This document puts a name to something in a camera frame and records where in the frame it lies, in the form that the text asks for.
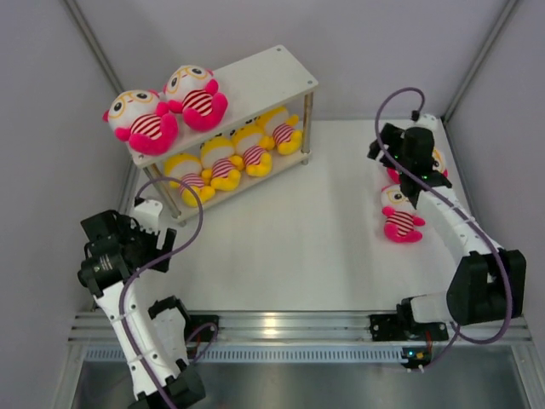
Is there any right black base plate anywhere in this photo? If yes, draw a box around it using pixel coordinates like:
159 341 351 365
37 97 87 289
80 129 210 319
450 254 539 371
369 314 450 342

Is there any aluminium rail frame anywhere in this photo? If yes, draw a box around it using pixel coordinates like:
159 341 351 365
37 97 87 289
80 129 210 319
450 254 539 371
68 310 532 364

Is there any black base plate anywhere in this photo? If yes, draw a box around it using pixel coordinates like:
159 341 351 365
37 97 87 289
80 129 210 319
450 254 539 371
369 314 450 342
184 314 220 343

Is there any black connector with led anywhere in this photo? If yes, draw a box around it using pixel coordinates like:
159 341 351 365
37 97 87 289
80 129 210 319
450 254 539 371
401 347 432 372

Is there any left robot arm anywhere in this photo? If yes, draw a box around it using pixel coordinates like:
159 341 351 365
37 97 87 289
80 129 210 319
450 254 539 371
77 210 206 408

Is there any yellow plush toy on shelf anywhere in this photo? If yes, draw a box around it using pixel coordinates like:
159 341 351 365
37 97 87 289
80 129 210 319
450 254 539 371
255 107 303 156

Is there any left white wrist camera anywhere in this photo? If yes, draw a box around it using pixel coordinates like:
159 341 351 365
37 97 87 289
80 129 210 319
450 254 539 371
130 198 164 234

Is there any yellow plush toy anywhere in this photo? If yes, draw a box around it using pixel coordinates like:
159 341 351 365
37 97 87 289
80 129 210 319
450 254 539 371
255 107 303 156
232 124 273 177
200 135 244 192
163 153 215 208

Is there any white two-tier shelf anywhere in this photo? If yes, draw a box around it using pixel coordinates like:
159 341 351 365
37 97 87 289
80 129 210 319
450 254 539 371
132 45 318 224

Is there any purple cable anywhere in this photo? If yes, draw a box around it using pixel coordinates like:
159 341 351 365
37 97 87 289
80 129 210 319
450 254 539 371
118 177 221 406
373 87 514 369

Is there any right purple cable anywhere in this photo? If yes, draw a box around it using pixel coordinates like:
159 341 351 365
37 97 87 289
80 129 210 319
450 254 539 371
373 87 514 369

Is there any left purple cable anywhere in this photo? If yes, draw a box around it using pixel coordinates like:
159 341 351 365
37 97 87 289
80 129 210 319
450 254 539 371
118 177 221 406

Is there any pink plush toy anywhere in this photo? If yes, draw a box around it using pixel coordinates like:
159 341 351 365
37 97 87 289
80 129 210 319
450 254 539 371
163 65 228 132
102 89 179 156
381 184 426 244
387 147 448 184

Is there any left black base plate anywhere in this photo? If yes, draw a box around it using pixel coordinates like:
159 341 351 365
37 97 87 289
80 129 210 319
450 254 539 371
184 314 220 343

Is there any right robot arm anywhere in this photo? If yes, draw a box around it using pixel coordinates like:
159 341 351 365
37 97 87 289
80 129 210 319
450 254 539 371
368 121 527 338

